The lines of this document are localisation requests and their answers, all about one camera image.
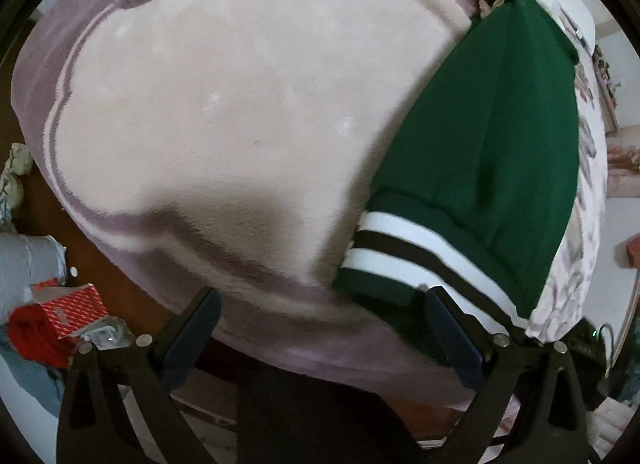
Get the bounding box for floral plush blanket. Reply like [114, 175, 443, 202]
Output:
[10, 0, 608, 407]

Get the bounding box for pink floral curtain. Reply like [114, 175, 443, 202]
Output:
[605, 129, 640, 195]

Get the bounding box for grey cloth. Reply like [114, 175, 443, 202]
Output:
[0, 233, 68, 327]

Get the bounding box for green and white varsity jacket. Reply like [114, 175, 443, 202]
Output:
[332, 0, 596, 345]

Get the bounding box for person's dark trousers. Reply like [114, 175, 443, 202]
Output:
[235, 364, 451, 464]

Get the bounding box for red patterned box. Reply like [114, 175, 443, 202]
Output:
[30, 283, 108, 340]

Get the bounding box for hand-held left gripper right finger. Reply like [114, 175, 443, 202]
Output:
[425, 285, 588, 464]

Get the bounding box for red cloth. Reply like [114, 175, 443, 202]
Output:
[6, 303, 76, 369]

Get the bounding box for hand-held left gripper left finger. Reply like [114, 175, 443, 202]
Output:
[57, 287, 223, 464]

